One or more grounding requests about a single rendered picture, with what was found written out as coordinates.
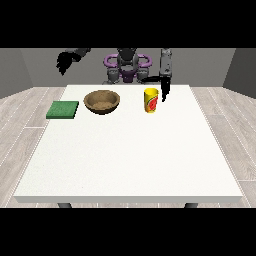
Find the green square pad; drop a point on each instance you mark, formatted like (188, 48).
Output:
(62, 109)

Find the dark table leg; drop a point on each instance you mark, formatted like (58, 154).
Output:
(64, 205)
(191, 205)

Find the yellow cup with melon print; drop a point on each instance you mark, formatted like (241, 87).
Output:
(150, 100)

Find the grey robot trunk purple rings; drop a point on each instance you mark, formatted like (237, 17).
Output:
(127, 68)

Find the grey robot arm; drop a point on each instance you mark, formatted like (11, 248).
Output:
(165, 63)
(81, 51)

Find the brown wooden bowl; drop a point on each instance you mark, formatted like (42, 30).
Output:
(101, 101)

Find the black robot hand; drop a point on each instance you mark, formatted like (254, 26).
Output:
(64, 62)
(164, 85)

